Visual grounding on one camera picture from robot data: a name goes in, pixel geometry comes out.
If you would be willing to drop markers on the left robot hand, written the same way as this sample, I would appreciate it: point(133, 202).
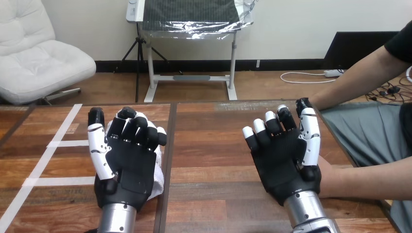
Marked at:
point(128, 167)

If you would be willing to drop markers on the person's hand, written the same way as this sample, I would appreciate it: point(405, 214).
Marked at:
point(328, 180)

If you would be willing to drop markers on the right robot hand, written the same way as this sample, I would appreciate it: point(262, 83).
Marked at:
point(280, 160)

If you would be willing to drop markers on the white towel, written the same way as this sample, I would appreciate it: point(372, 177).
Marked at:
point(159, 173)

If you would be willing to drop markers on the person's forearm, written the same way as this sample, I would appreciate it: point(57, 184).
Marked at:
point(341, 88)
point(370, 181)

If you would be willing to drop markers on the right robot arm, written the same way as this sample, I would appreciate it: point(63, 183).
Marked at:
point(305, 210)

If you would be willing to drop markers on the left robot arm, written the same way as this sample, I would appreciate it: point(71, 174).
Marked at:
point(116, 220)

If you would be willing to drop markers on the person's body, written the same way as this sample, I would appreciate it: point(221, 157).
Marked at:
point(363, 135)

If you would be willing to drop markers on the white desk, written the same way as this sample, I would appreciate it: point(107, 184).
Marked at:
point(231, 70)

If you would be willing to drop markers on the white power strip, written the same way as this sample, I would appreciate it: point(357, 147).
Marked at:
point(333, 73)

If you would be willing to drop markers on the black tripod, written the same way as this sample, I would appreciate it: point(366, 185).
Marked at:
point(139, 64)

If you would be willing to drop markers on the dark screen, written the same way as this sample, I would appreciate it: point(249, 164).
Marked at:
point(354, 48)

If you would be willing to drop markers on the white cushioned chair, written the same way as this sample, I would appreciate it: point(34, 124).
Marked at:
point(35, 64)

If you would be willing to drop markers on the foil sheet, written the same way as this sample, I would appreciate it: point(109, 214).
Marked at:
point(193, 27)

